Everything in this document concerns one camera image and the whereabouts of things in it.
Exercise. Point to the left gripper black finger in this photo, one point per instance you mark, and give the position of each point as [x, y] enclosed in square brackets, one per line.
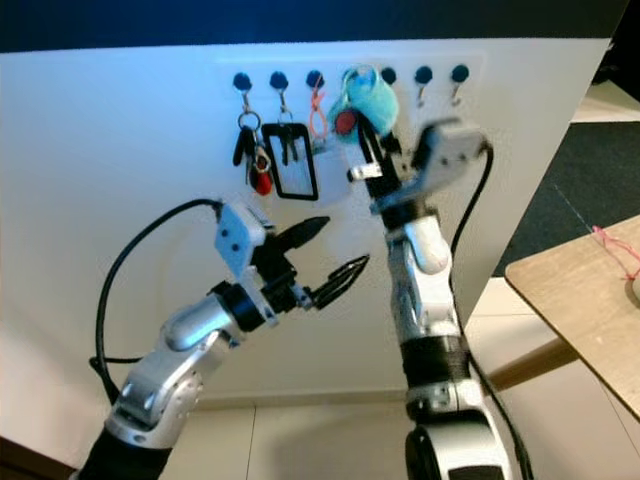
[343, 280]
[305, 234]

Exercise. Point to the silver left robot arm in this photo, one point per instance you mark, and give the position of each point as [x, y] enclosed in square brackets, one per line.
[190, 325]

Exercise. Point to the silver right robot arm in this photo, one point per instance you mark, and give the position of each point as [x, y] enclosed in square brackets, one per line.
[425, 300]

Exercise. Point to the key bunch with red fob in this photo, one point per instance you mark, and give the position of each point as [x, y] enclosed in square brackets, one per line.
[262, 183]

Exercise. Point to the black knob metal hook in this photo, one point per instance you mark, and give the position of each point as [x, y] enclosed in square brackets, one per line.
[423, 73]
[388, 75]
[459, 72]
[315, 78]
[241, 80]
[278, 79]

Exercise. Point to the white key rack bar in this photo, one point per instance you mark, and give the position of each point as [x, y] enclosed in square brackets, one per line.
[405, 61]

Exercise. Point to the dark grey rug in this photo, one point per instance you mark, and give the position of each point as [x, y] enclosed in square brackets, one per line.
[570, 170]

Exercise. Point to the light wooden table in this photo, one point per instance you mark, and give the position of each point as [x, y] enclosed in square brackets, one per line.
[580, 300]

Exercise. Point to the white partition board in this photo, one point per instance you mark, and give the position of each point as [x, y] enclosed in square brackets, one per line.
[90, 150]

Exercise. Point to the small white object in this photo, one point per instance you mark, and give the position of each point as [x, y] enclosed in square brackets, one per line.
[636, 288]

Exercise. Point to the brown wooden furniture corner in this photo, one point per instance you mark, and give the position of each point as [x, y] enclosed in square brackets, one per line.
[15, 474]

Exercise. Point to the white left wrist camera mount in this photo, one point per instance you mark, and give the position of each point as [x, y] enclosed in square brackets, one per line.
[240, 235]

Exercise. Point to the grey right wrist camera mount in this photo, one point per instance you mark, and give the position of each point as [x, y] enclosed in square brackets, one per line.
[455, 150]

